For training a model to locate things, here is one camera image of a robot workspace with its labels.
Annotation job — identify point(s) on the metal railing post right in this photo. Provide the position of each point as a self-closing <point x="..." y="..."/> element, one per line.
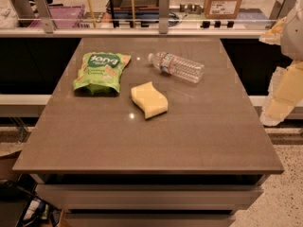
<point x="281" y="8"/>

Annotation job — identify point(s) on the yellow pole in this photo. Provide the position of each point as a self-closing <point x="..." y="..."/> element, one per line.
<point x="89" y="2"/>

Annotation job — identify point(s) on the purple plastic crate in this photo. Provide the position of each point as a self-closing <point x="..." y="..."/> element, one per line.
<point x="62" y="17"/>

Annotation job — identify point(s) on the cardboard box with label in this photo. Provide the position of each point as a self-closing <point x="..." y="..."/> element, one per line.
<point x="221" y="9"/>

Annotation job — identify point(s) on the clear plastic water bottle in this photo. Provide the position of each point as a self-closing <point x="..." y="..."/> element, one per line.
<point x="182" y="68"/>

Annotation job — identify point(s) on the metal railing post left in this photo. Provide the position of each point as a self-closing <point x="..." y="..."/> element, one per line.
<point x="45" y="16"/>

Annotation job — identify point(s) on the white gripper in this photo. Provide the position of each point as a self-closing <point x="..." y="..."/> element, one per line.
<point x="294" y="37"/>

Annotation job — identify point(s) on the yellow wavy sponge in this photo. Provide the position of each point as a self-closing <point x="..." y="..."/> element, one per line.
<point x="149" y="100"/>

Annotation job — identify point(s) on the grey table drawer unit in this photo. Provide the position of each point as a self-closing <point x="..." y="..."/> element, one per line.
<point x="149" y="205"/>

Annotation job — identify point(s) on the green snack bag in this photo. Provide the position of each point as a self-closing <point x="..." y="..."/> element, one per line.
<point x="100" y="72"/>

